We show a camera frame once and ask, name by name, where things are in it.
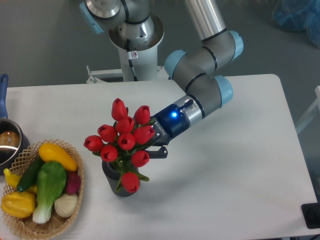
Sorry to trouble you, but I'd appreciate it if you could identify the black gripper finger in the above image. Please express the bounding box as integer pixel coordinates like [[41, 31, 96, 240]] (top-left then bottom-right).
[[146, 145, 168, 159]]

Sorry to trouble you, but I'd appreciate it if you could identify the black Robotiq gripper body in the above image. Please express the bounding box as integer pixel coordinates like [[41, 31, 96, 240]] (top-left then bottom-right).
[[151, 104, 190, 146]]

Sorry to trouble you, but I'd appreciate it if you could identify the red tulip bouquet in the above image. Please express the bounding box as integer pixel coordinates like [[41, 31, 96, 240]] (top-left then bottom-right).
[[83, 98, 155, 193]]

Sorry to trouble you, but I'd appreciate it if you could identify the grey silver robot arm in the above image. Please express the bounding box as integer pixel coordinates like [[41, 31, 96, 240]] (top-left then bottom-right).
[[79, 0, 244, 159]]

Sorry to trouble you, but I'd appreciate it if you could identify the dark grey ribbed vase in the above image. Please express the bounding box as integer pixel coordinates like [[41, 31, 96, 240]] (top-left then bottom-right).
[[102, 161, 134, 197]]

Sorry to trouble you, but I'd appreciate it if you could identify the purple radish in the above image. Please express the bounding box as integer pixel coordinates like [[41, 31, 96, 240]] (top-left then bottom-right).
[[65, 172, 81, 195]]

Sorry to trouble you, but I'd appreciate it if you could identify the white garlic bulb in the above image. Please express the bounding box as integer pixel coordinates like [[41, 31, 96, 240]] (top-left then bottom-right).
[[54, 194, 78, 218]]

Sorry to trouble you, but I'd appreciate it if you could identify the green bok choy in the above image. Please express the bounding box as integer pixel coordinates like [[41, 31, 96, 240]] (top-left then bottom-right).
[[32, 161, 67, 224]]

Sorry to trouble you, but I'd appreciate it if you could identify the yellow squash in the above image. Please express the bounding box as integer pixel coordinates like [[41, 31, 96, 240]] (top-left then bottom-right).
[[38, 142, 78, 172]]

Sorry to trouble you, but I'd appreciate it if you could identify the dark green cucumber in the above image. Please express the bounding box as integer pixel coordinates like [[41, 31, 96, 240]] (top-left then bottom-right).
[[16, 155, 45, 193]]

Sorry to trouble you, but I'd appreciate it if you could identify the small yellow banana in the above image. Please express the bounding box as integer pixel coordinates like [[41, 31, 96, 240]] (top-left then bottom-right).
[[3, 168, 37, 195]]

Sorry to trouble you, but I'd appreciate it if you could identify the yellow bell pepper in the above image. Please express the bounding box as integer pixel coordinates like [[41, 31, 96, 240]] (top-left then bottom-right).
[[1, 191, 36, 218]]

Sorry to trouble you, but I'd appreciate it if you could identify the woven wicker basket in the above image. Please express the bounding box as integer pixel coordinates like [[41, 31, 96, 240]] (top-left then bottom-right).
[[2, 139, 85, 240]]

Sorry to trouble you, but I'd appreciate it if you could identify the black device at table edge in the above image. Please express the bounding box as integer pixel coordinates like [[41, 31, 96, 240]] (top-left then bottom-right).
[[301, 202, 320, 229]]

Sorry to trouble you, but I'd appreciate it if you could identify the blue plastic bag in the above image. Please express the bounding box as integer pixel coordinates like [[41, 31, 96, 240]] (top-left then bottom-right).
[[271, 0, 320, 47]]

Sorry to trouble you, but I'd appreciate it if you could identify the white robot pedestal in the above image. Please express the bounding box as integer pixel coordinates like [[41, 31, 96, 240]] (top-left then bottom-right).
[[87, 13, 165, 83]]

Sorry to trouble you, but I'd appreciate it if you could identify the white frame at right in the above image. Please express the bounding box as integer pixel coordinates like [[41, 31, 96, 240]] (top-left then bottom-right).
[[295, 85, 320, 135]]

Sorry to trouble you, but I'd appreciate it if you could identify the blue handled saucepan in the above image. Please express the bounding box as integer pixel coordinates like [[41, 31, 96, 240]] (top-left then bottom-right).
[[0, 73, 30, 175]]

